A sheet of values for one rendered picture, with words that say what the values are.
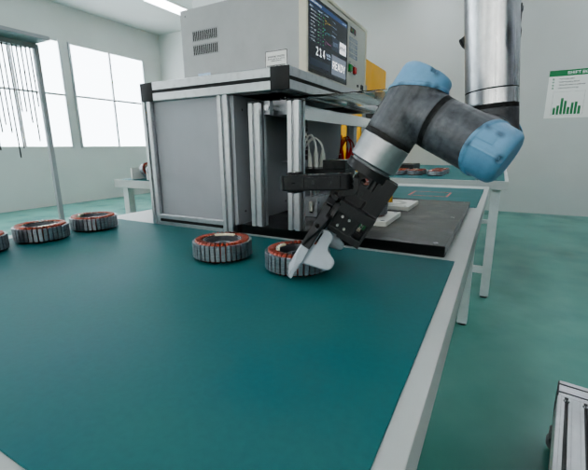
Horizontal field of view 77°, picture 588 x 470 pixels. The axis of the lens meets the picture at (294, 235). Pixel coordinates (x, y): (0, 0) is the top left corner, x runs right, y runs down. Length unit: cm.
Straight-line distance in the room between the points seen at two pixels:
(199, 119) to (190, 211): 23
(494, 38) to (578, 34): 577
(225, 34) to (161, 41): 825
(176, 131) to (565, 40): 582
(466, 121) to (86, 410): 50
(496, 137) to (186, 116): 72
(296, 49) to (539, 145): 548
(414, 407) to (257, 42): 89
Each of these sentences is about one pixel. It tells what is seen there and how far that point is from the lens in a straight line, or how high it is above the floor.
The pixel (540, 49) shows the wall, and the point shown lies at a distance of 637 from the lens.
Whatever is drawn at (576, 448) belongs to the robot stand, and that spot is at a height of 23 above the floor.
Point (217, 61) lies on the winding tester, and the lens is 111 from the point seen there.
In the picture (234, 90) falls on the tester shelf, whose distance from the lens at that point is 89.
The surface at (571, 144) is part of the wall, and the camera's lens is 629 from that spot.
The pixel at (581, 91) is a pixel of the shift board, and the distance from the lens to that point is 633.
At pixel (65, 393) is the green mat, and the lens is 40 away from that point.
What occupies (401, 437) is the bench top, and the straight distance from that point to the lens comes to 32.
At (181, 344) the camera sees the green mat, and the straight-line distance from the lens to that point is 43.
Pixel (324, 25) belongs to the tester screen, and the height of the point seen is 125.
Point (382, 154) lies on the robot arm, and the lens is 55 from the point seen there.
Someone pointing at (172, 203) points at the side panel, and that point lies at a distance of 106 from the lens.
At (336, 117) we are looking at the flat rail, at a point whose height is 103.
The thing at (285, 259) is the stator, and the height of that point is 78.
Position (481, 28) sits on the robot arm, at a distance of 67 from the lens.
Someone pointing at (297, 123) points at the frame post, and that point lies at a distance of 81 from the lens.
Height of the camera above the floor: 95
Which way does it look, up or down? 13 degrees down
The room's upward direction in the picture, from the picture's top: 1 degrees counter-clockwise
